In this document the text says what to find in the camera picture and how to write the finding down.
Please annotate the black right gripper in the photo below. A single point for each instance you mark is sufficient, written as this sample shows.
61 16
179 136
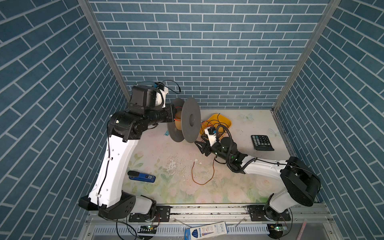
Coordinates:
206 146

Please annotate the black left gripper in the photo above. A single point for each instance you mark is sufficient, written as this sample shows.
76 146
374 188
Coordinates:
170 114

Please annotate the dark grey perforated spool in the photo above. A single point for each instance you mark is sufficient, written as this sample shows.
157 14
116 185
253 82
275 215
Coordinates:
187 121

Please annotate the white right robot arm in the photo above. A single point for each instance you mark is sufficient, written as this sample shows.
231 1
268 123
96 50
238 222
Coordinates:
301 185

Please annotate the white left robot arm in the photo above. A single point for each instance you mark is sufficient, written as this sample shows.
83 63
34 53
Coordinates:
124 130

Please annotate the yellow plastic tub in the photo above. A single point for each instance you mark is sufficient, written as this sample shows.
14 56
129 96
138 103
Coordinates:
214 121

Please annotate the black desk calculator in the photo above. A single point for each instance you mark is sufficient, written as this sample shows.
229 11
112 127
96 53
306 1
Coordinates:
261 143

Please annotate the blue black utility knife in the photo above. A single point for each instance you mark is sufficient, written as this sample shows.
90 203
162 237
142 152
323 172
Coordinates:
141 177

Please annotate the white blue pen box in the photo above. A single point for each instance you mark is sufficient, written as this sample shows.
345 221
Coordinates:
206 231

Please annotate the pink pencil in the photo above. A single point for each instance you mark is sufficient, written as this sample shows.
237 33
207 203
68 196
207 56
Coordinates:
300 234

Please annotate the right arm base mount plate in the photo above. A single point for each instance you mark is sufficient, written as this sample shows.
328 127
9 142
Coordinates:
259 214

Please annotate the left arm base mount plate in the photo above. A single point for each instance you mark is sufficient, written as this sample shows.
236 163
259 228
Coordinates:
156 214

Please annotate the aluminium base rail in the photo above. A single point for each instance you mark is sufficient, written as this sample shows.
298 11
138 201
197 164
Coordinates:
320 224

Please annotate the metal frame corner post left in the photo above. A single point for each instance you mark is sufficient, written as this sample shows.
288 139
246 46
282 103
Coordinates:
92 20

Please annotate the metal frame corner post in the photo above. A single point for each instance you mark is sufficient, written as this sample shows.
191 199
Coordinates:
92 20
315 36

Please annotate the metal frame corner post right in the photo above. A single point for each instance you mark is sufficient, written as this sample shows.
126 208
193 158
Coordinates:
315 36

